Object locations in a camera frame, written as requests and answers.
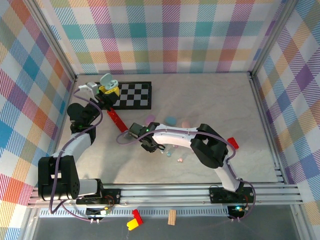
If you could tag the black white chessboard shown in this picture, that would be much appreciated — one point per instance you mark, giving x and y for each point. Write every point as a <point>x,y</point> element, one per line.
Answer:
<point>135,95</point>

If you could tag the tall red toy brick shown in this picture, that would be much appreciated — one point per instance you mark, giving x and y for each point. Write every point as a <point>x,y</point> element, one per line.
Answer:
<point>137,216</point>

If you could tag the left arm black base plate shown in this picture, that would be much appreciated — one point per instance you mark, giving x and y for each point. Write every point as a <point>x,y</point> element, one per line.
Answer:
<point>112,196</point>

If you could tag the yellow toy brick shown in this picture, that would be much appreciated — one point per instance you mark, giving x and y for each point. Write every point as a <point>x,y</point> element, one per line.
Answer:
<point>132,224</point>

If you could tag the flat red toy brick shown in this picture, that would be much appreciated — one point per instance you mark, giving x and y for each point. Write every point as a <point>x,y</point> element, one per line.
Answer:
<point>233,143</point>

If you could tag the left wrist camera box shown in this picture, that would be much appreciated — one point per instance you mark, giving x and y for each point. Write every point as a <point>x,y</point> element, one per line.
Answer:
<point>86,88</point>

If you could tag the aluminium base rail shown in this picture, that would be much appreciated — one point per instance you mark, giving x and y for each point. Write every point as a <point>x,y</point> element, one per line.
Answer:
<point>162,195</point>

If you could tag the aluminium side rail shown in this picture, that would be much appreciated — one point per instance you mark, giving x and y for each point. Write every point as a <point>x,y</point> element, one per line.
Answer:
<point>259,96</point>
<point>70,97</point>

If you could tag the blue earbud charging case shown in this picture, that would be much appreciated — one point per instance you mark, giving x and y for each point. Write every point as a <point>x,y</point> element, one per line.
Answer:
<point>171,120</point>

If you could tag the black controller board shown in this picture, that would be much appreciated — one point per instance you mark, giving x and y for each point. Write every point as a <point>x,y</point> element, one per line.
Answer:
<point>96,212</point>
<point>236,212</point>

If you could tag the green earbud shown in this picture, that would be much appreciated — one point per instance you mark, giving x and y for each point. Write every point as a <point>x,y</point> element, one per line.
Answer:
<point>114,82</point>

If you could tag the pink earbud charging case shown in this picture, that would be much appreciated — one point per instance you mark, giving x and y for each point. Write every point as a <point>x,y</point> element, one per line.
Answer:
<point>185,123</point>

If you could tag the pink earbud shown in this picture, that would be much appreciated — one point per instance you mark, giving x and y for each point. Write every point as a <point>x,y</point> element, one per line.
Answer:
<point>179,159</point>

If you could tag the purple earbud charging case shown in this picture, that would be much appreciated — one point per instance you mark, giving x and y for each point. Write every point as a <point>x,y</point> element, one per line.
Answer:
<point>150,117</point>

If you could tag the purple earbud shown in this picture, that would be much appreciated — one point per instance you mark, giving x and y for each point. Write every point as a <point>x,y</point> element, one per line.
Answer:
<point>175,147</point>

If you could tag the small wooden block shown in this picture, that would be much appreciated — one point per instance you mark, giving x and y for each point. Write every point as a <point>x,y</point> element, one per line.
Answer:
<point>172,217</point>

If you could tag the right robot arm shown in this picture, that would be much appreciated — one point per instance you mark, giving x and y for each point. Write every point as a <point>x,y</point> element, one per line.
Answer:
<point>210,150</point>

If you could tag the aluminium corner post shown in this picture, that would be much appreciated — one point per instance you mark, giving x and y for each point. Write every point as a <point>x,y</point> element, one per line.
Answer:
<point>271,37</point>
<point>55,42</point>

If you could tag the aluminium frame leg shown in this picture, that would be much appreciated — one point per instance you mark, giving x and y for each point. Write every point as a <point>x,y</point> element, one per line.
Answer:
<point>31,225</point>
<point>300,222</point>

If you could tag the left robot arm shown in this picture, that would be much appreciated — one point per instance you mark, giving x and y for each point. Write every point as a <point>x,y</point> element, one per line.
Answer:
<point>60,180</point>

